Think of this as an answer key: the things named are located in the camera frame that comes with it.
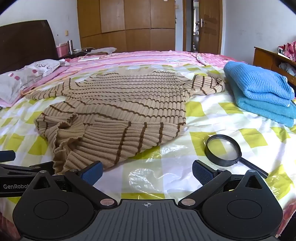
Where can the wooden side cabinet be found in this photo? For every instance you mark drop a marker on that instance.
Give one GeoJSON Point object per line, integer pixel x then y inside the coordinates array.
{"type": "Point", "coordinates": [261, 58]}

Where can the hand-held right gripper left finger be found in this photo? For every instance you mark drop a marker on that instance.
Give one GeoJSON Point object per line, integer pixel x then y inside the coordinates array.
{"type": "Point", "coordinates": [92, 172]}

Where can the brown wooden door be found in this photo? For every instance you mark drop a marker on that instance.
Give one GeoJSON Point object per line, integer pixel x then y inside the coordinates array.
{"type": "Point", "coordinates": [210, 34]}

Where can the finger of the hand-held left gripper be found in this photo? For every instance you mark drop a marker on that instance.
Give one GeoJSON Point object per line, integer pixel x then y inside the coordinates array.
{"type": "Point", "coordinates": [23, 169]}
{"type": "Point", "coordinates": [7, 156]}

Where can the grey cloth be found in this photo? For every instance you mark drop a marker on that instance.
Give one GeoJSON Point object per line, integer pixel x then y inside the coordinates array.
{"type": "Point", "coordinates": [104, 50]}

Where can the colourful clothes pile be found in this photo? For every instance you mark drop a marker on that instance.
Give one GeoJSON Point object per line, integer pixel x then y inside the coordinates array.
{"type": "Point", "coordinates": [289, 51]}

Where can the cyan folded towel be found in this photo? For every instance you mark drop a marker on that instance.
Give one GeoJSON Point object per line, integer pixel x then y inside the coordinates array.
{"type": "Point", "coordinates": [266, 112]}

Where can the beige brown-striped knit sweater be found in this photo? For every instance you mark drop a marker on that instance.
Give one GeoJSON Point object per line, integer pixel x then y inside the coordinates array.
{"type": "Point", "coordinates": [127, 104]}

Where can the brown wooden wardrobe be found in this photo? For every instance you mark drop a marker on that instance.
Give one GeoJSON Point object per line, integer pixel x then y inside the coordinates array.
{"type": "Point", "coordinates": [124, 23]}

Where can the grey pink patterned pillow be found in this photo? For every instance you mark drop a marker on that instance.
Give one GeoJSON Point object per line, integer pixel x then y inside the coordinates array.
{"type": "Point", "coordinates": [20, 78]}

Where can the pink storage box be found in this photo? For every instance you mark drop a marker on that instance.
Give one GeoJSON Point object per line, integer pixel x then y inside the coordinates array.
{"type": "Point", "coordinates": [62, 49]}

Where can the white paper sheet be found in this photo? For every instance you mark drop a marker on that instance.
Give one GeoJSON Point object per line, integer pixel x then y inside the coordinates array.
{"type": "Point", "coordinates": [89, 58]}

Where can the blue folded knit cloth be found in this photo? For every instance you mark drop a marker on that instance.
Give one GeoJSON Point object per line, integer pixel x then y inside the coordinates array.
{"type": "Point", "coordinates": [259, 85]}

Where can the metal thermos bottle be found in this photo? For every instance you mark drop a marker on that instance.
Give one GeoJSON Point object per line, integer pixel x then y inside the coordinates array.
{"type": "Point", "coordinates": [70, 46]}

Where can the black magnifying glass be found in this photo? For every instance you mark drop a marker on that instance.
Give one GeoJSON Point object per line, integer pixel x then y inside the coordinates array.
{"type": "Point", "coordinates": [253, 166]}

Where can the dark wooden headboard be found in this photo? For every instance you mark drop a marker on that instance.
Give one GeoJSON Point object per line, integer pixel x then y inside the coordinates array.
{"type": "Point", "coordinates": [25, 44]}

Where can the pink striped blanket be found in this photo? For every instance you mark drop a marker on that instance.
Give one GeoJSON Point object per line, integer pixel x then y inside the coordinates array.
{"type": "Point", "coordinates": [138, 59]}

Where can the dark nightstand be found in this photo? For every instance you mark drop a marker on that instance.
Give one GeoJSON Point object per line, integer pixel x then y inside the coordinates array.
{"type": "Point", "coordinates": [74, 55]}

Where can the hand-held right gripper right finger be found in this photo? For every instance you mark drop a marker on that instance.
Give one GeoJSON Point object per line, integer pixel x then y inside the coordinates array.
{"type": "Point", "coordinates": [201, 172]}

